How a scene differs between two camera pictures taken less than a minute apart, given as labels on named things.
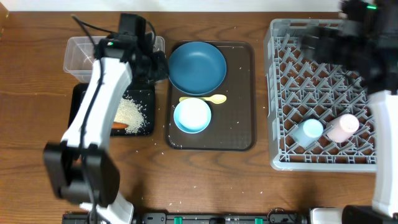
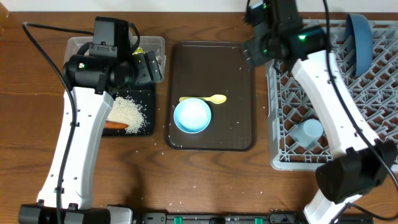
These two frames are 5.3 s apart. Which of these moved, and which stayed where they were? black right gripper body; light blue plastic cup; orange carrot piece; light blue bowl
Moved: black right gripper body
Stayed: orange carrot piece; light blue bowl; light blue plastic cup
